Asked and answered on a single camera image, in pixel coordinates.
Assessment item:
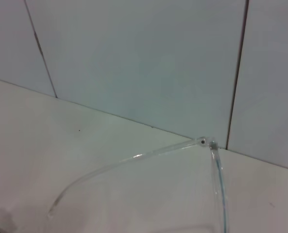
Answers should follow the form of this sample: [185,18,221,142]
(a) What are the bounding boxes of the clear plastic glasses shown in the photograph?
[46,135,232,233]

